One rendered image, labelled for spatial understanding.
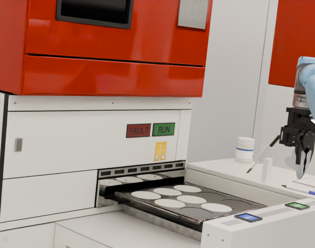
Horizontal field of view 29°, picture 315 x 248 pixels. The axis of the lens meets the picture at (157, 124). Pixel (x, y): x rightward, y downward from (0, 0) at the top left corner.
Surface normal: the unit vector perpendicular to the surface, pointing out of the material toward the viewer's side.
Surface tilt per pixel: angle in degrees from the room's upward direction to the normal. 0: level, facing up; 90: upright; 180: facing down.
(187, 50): 90
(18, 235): 90
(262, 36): 90
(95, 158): 90
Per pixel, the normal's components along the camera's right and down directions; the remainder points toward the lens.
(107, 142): 0.72, 0.16
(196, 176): -0.68, 0.03
